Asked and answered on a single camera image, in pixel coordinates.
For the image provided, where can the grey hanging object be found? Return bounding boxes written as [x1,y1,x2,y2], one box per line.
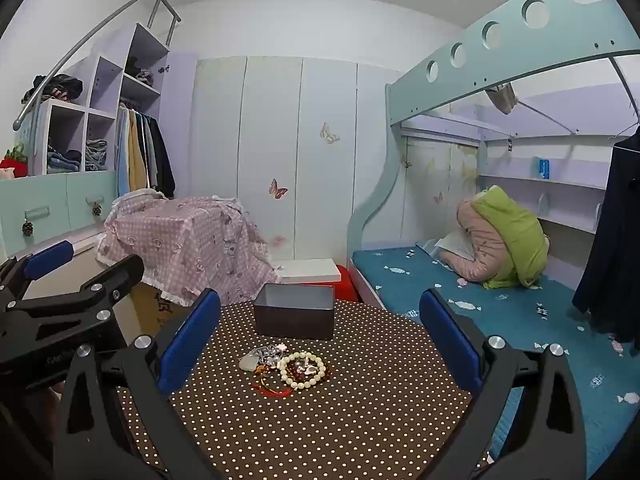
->
[487,82,516,111]

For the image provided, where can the pink checked cloth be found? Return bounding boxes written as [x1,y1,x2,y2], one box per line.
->
[96,192,281,308]

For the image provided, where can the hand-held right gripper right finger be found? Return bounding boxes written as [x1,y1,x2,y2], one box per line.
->
[419,287,588,480]

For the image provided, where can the white bed wall shelf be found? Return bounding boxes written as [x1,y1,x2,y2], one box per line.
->
[477,135,626,233]

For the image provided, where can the red string bracelet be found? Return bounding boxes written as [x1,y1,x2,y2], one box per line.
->
[251,365,296,398]

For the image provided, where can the silver brooch with pink flower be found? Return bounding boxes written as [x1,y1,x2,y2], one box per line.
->
[255,342,291,366]

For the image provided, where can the dark clothing pile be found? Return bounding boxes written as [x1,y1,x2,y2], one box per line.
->
[22,74,83,106]

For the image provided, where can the brown polka dot tablecloth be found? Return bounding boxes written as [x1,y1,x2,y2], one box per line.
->
[117,300,506,480]

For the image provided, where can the white foam box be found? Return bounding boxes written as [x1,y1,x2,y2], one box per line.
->
[272,258,342,283]

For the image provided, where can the cardboard box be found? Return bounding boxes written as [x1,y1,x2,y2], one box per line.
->
[131,280,193,336]

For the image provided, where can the blue candy print bed sheet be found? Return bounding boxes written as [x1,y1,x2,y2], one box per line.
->
[350,245,640,480]

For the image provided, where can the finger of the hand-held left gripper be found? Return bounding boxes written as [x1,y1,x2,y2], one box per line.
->
[0,240,76,303]
[0,254,146,361]

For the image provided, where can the folded blue jeans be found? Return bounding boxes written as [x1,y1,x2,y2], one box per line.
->
[47,150,81,173]
[85,139,108,171]

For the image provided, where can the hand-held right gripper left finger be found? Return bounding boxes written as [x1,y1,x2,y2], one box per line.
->
[52,287,223,480]

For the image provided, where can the red stool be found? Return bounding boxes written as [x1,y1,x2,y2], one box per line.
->
[334,265,361,303]

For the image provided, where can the dark hanging garment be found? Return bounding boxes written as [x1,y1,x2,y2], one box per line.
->
[572,127,640,356]

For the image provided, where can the light blue bunk bed frame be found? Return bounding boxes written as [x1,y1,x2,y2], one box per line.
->
[347,0,640,311]

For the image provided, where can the purple shelving unit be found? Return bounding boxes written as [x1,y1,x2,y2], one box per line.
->
[15,22,198,196]

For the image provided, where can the row of hanging clothes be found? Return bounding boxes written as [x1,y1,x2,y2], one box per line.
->
[116,105,176,201]

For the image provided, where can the white pillow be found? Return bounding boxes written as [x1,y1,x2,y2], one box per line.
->
[434,232,473,261]

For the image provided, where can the red plush toy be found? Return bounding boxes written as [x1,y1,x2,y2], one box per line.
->
[0,145,28,178]

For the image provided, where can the grey metal handrail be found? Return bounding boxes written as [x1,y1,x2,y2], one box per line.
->
[12,0,182,131]

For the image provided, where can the white wardrobe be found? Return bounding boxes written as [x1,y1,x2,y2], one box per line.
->
[192,55,401,271]

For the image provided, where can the light green drawer unit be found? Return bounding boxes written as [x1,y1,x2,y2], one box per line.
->
[0,170,121,256]

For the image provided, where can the green padded jacket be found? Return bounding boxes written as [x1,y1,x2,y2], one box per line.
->
[472,186,551,290]

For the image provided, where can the cream bead bracelet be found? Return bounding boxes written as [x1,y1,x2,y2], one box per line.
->
[278,351,328,388]

